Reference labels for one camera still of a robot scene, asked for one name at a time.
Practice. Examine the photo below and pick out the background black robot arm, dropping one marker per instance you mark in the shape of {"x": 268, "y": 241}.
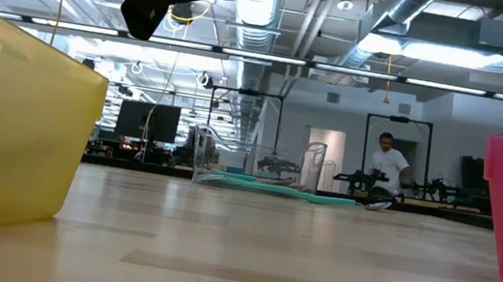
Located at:
{"x": 277, "y": 165}
{"x": 440, "y": 189}
{"x": 359, "y": 177}

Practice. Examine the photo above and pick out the black ceiling device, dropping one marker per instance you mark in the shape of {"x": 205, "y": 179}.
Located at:
{"x": 182, "y": 14}

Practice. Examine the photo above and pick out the black computer monitor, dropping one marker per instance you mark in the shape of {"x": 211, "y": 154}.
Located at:
{"x": 161, "y": 122}

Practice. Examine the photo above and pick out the long ceiling light bar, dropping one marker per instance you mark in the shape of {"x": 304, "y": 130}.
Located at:
{"x": 262, "y": 56}

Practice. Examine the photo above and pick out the round white ceiling fixture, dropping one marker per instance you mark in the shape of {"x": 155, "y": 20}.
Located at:
{"x": 345, "y": 4}

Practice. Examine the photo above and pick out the yellow plastic bin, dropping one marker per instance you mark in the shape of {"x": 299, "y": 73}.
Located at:
{"x": 8, "y": 138}

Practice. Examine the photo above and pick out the clear plastic bin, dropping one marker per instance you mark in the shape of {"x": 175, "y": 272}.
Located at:
{"x": 312, "y": 166}

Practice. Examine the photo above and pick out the person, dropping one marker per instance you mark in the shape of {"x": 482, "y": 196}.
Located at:
{"x": 389, "y": 164}

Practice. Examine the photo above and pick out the silver ceiling air duct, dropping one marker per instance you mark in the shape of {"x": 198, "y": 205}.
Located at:
{"x": 410, "y": 6}
{"x": 255, "y": 5}

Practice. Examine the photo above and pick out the black background gantry frame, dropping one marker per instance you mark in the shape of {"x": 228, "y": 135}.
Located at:
{"x": 400, "y": 119}
{"x": 248, "y": 92}

